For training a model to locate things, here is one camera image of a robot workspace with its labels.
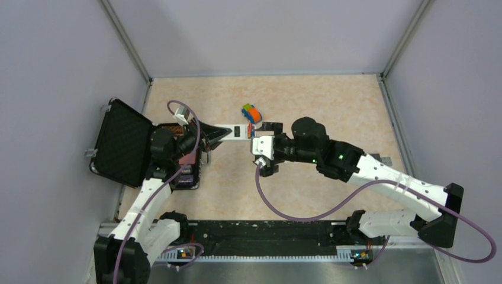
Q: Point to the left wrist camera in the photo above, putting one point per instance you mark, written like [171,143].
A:
[181,115]

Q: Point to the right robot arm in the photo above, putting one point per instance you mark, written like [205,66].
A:
[428,209]

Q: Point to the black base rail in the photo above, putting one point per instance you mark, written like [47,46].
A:
[269,241]

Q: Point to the black open case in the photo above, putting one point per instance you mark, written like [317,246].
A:
[130,148]

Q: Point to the orange battery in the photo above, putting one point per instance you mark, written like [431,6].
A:
[248,130]

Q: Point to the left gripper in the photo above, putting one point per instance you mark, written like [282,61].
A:
[212,136]

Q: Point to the grey brick baseplate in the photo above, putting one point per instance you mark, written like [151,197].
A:
[383,159]

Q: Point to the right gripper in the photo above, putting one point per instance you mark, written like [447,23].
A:
[266,168]

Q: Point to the white remote control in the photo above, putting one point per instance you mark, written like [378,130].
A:
[239,132]

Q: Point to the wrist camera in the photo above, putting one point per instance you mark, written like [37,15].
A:
[262,148]
[181,115]

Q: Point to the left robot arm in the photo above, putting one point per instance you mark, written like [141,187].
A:
[128,253]

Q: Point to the colourful toy car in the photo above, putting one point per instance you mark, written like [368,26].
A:
[251,113]

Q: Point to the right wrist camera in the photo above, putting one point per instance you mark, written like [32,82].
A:
[262,148]

